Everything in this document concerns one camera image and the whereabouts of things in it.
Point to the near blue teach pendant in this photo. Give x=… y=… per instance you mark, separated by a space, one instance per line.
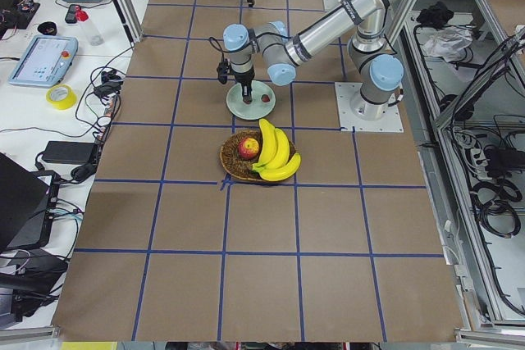
x=45 y=62

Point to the black small bowl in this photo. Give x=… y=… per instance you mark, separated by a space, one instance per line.
x=47 y=28

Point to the black cloth bundle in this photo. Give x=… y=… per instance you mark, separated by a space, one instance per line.
x=436 y=16

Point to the crumpled white plastic bag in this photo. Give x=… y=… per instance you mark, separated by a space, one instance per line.
x=449 y=44

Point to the black power adapter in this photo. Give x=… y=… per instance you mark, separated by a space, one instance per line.
x=67 y=152

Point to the black laptop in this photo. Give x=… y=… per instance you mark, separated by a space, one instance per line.
x=27 y=200

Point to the clear plastic bottle red cap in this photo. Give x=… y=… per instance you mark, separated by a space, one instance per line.
x=90 y=30

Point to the red yellow apple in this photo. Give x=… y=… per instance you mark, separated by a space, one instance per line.
x=248 y=148

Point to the yellow banana bunch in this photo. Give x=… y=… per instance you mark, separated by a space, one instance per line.
x=275 y=162

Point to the dark woven fruit basket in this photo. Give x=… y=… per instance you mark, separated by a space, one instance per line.
x=241 y=168

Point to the yellow tape roll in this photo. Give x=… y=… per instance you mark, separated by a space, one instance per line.
x=61 y=97

